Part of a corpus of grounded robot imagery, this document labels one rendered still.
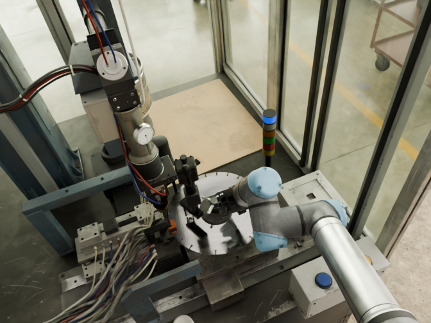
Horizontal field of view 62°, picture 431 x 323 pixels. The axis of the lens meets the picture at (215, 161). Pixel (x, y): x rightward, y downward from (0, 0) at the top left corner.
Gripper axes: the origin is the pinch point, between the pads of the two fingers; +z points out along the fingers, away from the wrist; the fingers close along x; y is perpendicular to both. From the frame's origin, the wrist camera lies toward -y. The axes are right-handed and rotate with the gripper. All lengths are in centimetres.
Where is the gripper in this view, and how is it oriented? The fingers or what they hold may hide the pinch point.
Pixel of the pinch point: (228, 204)
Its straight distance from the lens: 117.4
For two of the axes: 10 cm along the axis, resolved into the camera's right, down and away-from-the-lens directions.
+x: 3.4, 9.2, -1.9
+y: -9.0, 2.6, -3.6
